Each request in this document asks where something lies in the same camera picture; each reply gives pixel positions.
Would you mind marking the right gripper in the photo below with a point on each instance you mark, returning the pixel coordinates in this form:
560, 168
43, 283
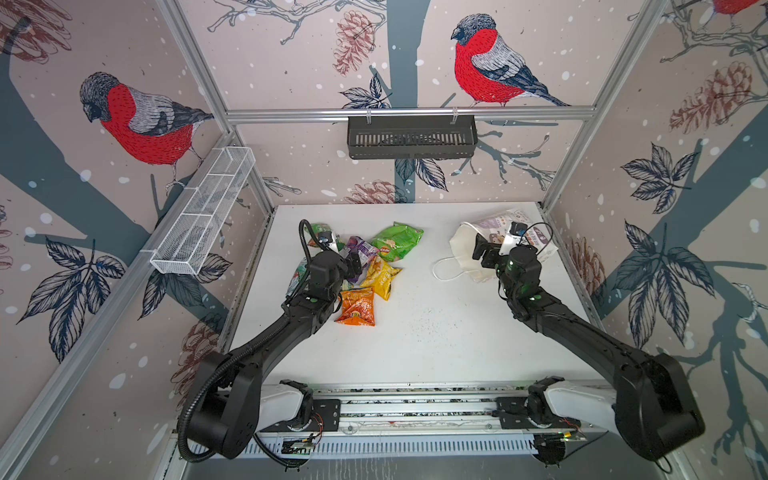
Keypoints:
483, 249

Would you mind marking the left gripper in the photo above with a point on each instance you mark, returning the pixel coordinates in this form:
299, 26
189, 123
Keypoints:
346, 266

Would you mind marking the purple snack bag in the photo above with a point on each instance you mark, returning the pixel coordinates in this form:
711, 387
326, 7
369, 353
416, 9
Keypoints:
365, 252

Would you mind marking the printed white paper bag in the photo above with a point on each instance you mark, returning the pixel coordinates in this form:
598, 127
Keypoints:
493, 229

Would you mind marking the yellow snack pack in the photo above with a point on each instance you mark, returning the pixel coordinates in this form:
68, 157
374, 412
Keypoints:
379, 277

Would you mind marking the orange snack pack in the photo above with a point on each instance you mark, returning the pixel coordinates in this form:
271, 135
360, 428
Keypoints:
357, 308

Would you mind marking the large green chip bag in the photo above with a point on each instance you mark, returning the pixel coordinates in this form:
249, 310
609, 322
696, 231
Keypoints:
396, 241

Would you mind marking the green red snack pack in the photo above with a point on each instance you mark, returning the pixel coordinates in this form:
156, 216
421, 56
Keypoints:
318, 227

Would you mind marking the colourful candy snack bag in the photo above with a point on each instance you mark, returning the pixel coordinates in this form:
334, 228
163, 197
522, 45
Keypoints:
297, 276

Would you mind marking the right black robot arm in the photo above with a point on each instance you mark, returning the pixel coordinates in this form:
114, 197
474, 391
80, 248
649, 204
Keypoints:
650, 404

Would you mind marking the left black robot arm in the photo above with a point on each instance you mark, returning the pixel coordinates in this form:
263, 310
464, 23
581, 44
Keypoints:
223, 409

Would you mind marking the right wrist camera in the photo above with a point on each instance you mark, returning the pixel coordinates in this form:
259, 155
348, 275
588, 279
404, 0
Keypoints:
513, 236

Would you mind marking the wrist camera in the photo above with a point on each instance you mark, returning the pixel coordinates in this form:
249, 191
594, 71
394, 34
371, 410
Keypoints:
328, 241
513, 236

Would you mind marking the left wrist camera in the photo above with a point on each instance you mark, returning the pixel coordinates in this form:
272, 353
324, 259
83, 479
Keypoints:
328, 241

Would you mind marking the black hanging wall basket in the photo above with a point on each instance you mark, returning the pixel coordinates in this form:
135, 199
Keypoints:
411, 137

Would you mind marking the aluminium frame crossbar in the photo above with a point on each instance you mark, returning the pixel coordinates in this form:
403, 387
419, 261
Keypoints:
241, 117

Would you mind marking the aluminium mounting rail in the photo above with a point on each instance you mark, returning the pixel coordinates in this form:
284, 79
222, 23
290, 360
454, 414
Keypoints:
409, 409

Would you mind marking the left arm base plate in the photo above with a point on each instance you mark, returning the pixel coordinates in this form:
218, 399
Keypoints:
325, 416

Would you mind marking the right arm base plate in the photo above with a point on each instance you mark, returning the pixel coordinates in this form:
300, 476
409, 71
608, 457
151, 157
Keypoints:
530, 413

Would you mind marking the white wire mesh basket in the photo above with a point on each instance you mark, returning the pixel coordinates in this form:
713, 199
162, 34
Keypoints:
193, 233

